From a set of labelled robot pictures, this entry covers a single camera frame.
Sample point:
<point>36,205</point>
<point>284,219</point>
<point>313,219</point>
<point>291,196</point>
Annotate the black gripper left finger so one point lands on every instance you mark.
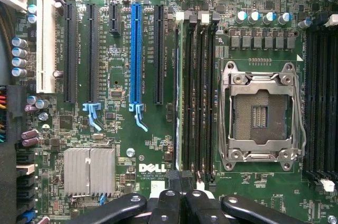
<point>165,205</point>

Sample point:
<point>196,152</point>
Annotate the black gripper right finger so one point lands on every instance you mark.
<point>200,208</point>

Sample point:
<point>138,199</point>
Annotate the green Dell motherboard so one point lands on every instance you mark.
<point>124,134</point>

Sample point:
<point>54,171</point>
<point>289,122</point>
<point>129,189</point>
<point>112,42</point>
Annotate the silver CPU socket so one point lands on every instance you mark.
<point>260,115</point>

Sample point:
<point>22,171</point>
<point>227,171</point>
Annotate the blue SATA connector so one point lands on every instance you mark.
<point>26,217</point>

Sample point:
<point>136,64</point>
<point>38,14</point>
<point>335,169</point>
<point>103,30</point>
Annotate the tan SATA connector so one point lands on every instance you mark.
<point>25,169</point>

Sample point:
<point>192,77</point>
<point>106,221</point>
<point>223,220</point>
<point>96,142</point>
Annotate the light blue card retention clip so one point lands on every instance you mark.
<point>138,115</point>
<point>92,114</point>

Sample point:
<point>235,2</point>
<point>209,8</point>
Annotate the blue expansion slot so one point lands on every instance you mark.
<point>136,52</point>

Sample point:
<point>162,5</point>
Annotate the black RAM slot white clips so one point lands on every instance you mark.
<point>200,89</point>
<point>331,102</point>

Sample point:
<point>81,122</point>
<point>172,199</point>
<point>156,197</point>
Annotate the black SATA connector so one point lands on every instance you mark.
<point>25,183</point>
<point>25,196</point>
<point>25,158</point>

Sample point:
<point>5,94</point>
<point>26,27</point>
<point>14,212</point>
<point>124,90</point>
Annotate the short black expansion slot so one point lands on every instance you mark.
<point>114,20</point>

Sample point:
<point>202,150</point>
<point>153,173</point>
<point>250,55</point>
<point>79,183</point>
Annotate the green RAM stick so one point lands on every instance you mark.
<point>180,89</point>

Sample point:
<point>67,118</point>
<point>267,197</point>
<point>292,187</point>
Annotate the silver finned heatsink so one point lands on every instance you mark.
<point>89,172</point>

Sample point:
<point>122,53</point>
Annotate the white PCI expansion slot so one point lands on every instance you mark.
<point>45,44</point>

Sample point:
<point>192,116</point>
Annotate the long black expansion slot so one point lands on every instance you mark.
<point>70,52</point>
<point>92,52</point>
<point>158,55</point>

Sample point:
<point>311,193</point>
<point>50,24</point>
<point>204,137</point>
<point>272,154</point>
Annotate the metal socket locking lever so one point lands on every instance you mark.
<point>222,107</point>
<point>299,113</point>

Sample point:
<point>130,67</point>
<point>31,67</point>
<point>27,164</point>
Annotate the black power connector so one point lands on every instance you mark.
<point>16,113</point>

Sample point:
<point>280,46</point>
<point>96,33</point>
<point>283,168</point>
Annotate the silver mounting screw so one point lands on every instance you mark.
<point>331,219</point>
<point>130,151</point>
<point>43,116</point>

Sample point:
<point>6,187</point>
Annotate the purple capacitor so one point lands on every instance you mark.
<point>30,142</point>
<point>29,134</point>

